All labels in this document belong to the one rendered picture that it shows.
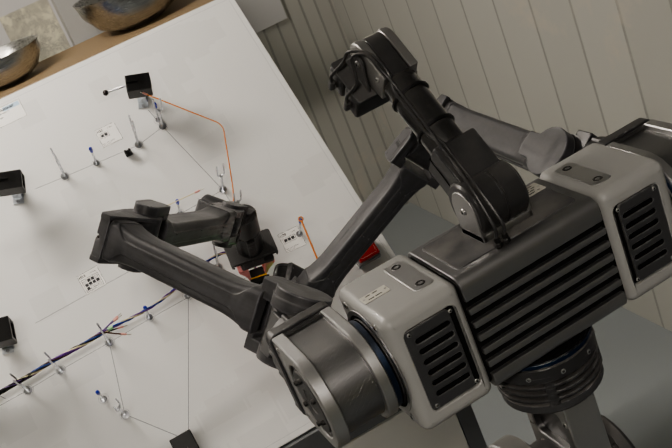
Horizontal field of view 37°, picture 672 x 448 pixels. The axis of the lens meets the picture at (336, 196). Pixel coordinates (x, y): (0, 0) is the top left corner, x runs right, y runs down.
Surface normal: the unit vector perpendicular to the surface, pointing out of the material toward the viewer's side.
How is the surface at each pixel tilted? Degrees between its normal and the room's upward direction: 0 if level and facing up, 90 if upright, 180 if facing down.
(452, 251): 0
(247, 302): 55
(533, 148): 35
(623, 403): 0
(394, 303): 0
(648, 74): 90
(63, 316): 50
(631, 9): 90
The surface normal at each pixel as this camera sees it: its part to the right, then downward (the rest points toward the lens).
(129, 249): -0.55, -0.07
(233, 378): 0.06, -0.36
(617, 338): -0.36, -0.86
